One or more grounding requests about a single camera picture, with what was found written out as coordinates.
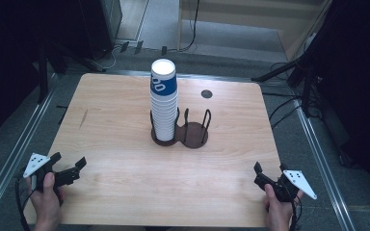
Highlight aluminium floor rail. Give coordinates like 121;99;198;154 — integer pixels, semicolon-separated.
0;72;60;219
293;98;357;231

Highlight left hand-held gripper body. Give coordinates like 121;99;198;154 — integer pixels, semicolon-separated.
23;152;57;193

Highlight person's right hand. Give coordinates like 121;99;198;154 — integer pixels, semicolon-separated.
263;183;304;231

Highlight black metal stand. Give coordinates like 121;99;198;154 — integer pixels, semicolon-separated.
38;39;108;104
251;47;323;118

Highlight dark curtain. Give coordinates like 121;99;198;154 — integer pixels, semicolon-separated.
0;0;105;148
314;0;370;206

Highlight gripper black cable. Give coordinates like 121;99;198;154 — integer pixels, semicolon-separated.
14;167;37;231
288;193;304;231

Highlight black hanging cable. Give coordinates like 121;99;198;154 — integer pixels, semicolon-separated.
175;0;201;53

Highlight black floor cables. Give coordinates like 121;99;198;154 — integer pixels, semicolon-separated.
262;90;304;130

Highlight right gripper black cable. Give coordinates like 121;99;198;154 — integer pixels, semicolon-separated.
288;193;304;231

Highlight person's left hand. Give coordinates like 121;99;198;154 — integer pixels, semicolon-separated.
26;171;66;231

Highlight light wooden shelf unit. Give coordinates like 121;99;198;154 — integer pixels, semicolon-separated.
177;0;332;62

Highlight stack of paper cups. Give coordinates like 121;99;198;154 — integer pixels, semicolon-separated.
149;91;179;142

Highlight dark cabinet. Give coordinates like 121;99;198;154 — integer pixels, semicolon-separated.
99;0;123;42

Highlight dark brown cup holder rack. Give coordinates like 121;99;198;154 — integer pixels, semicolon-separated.
149;107;212;149

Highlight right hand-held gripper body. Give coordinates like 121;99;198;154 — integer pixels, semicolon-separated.
271;169;318;203

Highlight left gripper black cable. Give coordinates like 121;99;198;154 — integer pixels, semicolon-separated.
14;167;37;231

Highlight white floor cable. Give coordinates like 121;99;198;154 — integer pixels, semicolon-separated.
98;43;123;70

